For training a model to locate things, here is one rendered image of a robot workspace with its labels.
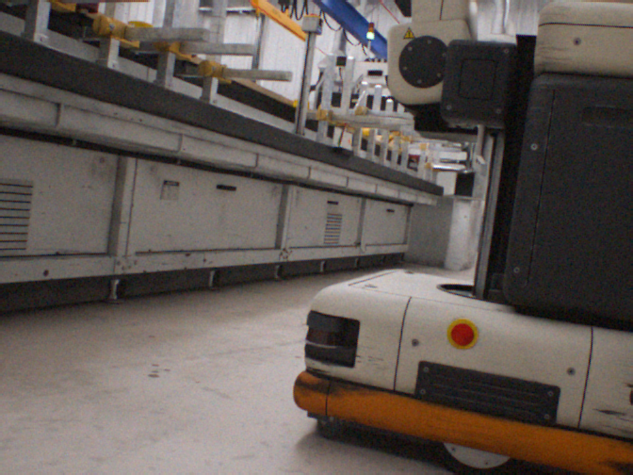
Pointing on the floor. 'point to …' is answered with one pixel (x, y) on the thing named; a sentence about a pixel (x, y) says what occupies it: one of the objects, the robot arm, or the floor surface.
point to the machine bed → (223, 221)
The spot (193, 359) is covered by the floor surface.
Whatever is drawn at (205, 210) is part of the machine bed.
